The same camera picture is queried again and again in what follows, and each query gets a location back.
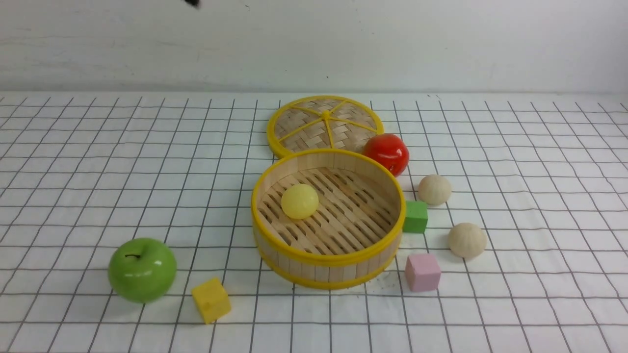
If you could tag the bamboo steamer lid yellow rim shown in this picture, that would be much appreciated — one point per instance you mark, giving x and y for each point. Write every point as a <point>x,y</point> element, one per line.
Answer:
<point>321,122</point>

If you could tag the yellow cube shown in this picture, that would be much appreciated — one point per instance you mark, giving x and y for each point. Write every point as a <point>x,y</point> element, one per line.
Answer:
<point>212,300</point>

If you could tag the pink cube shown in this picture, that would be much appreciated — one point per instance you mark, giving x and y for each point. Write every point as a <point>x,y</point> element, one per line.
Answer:
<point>422,272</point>

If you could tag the yellow bun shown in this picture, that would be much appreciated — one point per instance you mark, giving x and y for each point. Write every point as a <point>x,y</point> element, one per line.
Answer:
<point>300,201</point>

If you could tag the cream bun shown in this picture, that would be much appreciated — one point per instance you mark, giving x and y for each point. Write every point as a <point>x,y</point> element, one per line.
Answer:
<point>434,190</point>
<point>467,240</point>

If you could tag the green cube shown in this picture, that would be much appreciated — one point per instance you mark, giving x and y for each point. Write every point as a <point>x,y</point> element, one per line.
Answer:
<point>416,217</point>

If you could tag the red tomato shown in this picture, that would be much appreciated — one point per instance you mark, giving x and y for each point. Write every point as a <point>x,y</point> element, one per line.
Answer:
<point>388,150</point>

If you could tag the bamboo steamer tray yellow rim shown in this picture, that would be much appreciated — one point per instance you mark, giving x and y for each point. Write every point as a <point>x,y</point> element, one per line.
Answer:
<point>353,235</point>

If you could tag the green apple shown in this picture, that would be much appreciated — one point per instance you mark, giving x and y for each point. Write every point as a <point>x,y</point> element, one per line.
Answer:
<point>142,270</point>

